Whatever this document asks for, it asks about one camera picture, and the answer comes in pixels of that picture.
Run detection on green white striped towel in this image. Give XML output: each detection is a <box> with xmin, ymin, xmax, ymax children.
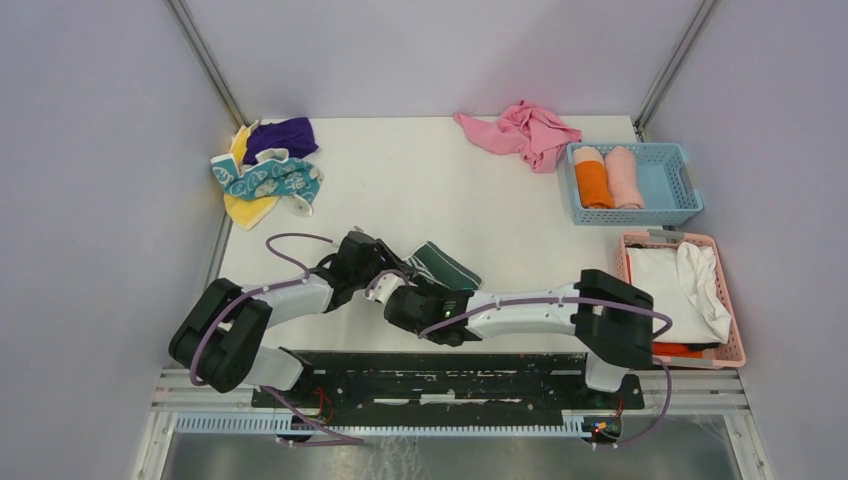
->
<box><xmin>403</xmin><ymin>241</ymin><xmax>483</xmax><ymax>290</ymax></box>

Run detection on teal patterned towel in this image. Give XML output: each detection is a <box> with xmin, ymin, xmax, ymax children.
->
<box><xmin>210</xmin><ymin>148</ymin><xmax>324</xmax><ymax>217</ymax></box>

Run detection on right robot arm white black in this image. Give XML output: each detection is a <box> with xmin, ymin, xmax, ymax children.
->
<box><xmin>365</xmin><ymin>269</ymin><xmax>673</xmax><ymax>408</ymax></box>

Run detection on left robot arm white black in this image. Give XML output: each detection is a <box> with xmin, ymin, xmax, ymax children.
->
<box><xmin>168</xmin><ymin>230</ymin><xmax>411</xmax><ymax>407</ymax></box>

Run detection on yellow towel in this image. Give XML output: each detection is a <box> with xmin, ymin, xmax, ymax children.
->
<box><xmin>223</xmin><ymin>121</ymin><xmax>279</xmax><ymax>231</ymax></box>

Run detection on purple towel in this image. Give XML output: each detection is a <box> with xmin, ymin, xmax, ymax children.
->
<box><xmin>243</xmin><ymin>117</ymin><xmax>319</xmax><ymax>165</ymax></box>

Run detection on orange rolled towel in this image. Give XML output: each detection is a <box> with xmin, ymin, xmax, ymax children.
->
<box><xmin>573</xmin><ymin>146</ymin><xmax>614</xmax><ymax>209</ymax></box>

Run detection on pink crumpled towel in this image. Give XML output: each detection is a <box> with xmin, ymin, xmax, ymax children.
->
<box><xmin>453</xmin><ymin>100</ymin><xmax>582</xmax><ymax>174</ymax></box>

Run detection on light pink rolled towel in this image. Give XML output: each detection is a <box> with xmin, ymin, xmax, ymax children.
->
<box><xmin>604</xmin><ymin>146</ymin><xmax>645</xmax><ymax>209</ymax></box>

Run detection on orange cloth in basket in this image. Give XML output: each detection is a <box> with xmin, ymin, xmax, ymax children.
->
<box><xmin>652</xmin><ymin>342</ymin><xmax>703</xmax><ymax>359</ymax></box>

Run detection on white cloth in basket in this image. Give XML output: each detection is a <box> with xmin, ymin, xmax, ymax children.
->
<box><xmin>626</xmin><ymin>242</ymin><xmax>732</xmax><ymax>344</ymax></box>

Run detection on blue plastic basket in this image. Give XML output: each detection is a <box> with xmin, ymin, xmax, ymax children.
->
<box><xmin>557</xmin><ymin>143</ymin><xmax>703</xmax><ymax>226</ymax></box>

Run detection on pink plastic basket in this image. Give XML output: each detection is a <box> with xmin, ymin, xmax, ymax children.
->
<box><xmin>615</xmin><ymin>230</ymin><xmax>746</xmax><ymax>369</ymax></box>

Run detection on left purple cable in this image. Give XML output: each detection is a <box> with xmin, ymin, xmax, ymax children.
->
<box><xmin>189</xmin><ymin>232</ymin><xmax>368</xmax><ymax>448</ymax></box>

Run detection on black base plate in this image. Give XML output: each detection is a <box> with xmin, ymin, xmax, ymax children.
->
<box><xmin>282</xmin><ymin>351</ymin><xmax>645</xmax><ymax>427</ymax></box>

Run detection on blue slotted cable duct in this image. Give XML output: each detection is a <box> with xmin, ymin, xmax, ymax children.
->
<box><xmin>174</xmin><ymin>412</ymin><xmax>590</xmax><ymax>439</ymax></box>

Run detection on aluminium frame rails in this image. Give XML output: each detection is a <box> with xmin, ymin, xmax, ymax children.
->
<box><xmin>131</xmin><ymin>369</ymin><xmax>774</xmax><ymax>479</ymax></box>

